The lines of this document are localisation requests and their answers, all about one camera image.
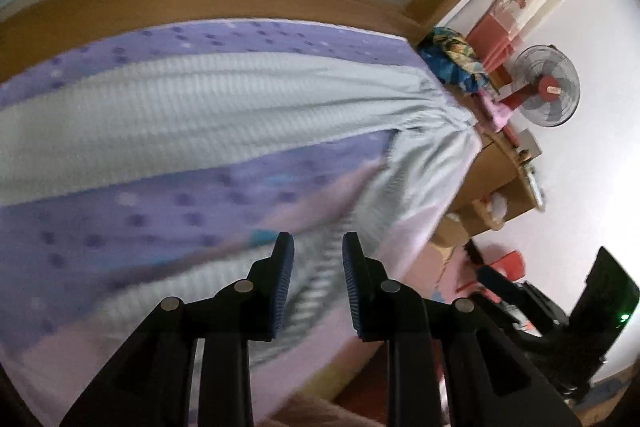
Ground white plush toy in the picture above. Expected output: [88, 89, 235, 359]
[475, 194, 511, 228]

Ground small beige box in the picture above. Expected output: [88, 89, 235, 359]
[519, 129, 544, 158]

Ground wooden bed headboard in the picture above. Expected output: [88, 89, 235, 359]
[0, 0, 431, 82]

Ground purple dotted bed sheet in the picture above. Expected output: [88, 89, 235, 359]
[0, 19, 481, 427]

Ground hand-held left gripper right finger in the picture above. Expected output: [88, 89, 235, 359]
[341, 232, 583, 427]

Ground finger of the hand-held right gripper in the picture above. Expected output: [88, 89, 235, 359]
[492, 302, 552, 341]
[475, 264, 568, 324]

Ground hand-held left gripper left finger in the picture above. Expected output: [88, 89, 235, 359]
[60, 232, 296, 427]

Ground red standing fan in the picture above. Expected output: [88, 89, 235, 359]
[510, 44, 581, 128]

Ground red plastic stool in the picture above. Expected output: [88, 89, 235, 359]
[455, 249, 526, 293]

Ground pink cloth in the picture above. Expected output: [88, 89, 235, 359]
[480, 89, 511, 132]

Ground colourful cloth pile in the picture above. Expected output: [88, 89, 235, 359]
[417, 26, 493, 95]

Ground grey striped pants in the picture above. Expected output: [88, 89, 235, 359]
[0, 52, 483, 368]

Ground wooden bedside desk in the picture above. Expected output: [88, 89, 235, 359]
[440, 127, 546, 233]

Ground cardboard box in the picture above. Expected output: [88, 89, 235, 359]
[432, 214, 471, 253]

